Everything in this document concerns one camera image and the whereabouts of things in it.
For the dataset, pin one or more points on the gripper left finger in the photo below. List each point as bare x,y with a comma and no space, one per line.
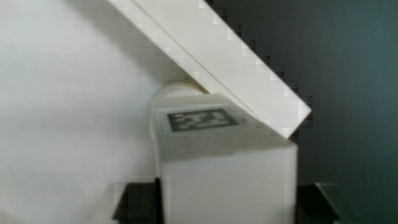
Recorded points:
138,206

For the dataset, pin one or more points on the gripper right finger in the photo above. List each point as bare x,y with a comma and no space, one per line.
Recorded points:
317,204

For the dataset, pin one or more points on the white square tabletop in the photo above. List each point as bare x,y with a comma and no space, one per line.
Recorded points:
83,71

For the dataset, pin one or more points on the white table leg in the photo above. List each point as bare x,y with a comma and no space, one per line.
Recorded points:
227,161

